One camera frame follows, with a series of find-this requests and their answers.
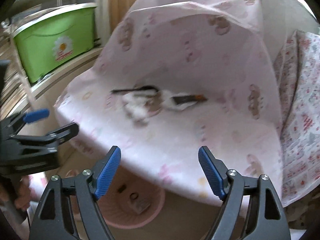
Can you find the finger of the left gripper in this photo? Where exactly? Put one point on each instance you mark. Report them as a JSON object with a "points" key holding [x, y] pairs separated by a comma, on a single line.
{"points": [[57, 134], [21, 119]]}

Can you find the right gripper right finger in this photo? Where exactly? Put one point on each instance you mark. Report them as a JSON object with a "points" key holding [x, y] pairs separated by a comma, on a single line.
{"points": [[265, 214]]}

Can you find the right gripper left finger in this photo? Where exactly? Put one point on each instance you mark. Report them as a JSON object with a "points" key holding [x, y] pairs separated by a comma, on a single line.
{"points": [[54, 215]]}

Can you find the white tissue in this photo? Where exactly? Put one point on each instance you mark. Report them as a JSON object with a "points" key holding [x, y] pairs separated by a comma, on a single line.
{"points": [[167, 104]]}

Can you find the black orange snack wrapper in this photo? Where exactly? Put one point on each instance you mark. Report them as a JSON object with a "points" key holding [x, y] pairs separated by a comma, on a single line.
{"points": [[189, 99]]}

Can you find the pastel tissue packet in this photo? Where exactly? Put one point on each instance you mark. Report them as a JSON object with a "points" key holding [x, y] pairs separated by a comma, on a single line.
{"points": [[146, 105]]}

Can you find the pink plastic trash basket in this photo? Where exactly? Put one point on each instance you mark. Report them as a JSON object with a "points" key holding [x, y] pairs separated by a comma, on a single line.
{"points": [[131, 202]]}

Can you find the person's left hand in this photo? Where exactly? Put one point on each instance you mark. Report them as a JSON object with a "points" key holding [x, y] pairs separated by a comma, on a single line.
{"points": [[23, 194]]}

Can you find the pink patterned pajama leg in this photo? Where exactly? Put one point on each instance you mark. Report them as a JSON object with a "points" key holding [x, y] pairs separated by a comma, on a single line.
{"points": [[37, 184]]}

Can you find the green plastic storage box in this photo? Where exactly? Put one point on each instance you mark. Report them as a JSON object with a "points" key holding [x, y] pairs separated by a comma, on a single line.
{"points": [[54, 38]]}

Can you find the white wooden shelf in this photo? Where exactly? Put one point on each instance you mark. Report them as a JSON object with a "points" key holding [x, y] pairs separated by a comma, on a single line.
{"points": [[17, 87]]}

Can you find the strawberry print quilt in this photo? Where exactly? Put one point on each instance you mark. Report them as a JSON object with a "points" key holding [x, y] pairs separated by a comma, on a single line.
{"points": [[297, 74]]}

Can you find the pink cartoon print bedsheet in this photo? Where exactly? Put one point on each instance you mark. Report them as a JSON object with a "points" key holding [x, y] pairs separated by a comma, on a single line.
{"points": [[213, 48]]}

